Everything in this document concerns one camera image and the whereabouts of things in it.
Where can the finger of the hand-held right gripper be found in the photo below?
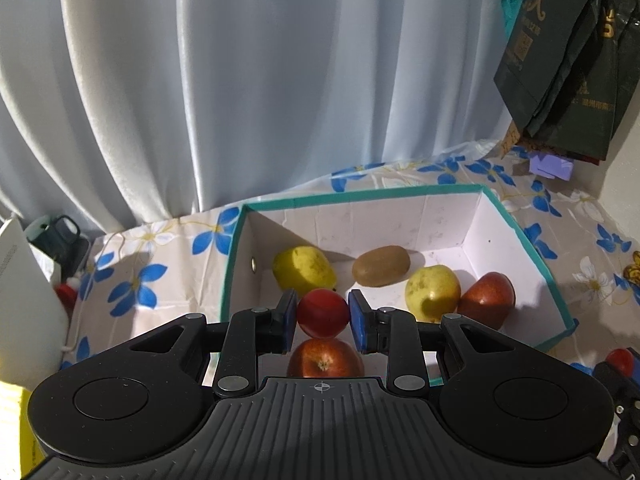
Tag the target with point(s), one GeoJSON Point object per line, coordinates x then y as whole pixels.
{"type": "Point", "coordinates": [607, 375]}

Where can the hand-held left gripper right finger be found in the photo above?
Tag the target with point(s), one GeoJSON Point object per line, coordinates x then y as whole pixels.
{"type": "Point", "coordinates": [356, 322]}

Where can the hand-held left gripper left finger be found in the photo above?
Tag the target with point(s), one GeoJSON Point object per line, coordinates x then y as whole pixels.
{"type": "Point", "coordinates": [289, 320]}

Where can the small red tomato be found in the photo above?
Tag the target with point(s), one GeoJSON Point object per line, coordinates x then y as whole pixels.
{"type": "Point", "coordinates": [621, 360]}
{"type": "Point", "coordinates": [322, 317]}

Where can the red apple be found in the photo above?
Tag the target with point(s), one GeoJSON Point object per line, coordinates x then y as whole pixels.
{"type": "Point", "coordinates": [487, 300]}
{"type": "Point", "coordinates": [325, 357]}

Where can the yellow pear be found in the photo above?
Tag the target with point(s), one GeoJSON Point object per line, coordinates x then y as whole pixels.
{"type": "Point", "coordinates": [302, 270]}

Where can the brown kiwi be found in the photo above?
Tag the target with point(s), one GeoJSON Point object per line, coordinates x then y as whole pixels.
{"type": "Point", "coordinates": [381, 265]}

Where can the yellow green apple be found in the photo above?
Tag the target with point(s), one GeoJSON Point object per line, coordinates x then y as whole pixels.
{"type": "Point", "coordinates": [432, 292]}

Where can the teal cardboard box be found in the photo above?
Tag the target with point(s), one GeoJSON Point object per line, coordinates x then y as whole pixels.
{"type": "Point", "coordinates": [400, 240]}

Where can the brown patterned object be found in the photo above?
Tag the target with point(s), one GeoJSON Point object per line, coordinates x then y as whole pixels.
{"type": "Point", "coordinates": [632, 269]}

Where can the floral tablecloth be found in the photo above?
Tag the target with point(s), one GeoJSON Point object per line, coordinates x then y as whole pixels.
{"type": "Point", "coordinates": [150, 280]}

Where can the purple paper piece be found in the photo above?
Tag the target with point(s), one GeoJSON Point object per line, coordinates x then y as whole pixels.
{"type": "Point", "coordinates": [550, 166]}

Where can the small red object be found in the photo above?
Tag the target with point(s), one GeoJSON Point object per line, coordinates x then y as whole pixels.
{"type": "Point", "coordinates": [65, 295]}

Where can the brown speckled packet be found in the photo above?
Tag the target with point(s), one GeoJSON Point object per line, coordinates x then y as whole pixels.
{"type": "Point", "coordinates": [511, 139]}

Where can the white curtain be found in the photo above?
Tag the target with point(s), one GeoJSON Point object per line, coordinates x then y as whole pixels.
{"type": "Point", "coordinates": [225, 85]}

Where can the dark green mug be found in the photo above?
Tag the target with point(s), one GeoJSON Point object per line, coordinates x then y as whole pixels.
{"type": "Point", "coordinates": [57, 240]}

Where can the white perforated appliance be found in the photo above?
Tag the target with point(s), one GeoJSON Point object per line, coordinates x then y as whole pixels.
{"type": "Point", "coordinates": [27, 310]}

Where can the yellow block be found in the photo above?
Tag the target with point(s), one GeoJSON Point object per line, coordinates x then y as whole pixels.
{"type": "Point", "coordinates": [20, 425]}

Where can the dark green bag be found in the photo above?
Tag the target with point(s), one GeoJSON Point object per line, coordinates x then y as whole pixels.
{"type": "Point", "coordinates": [565, 55]}

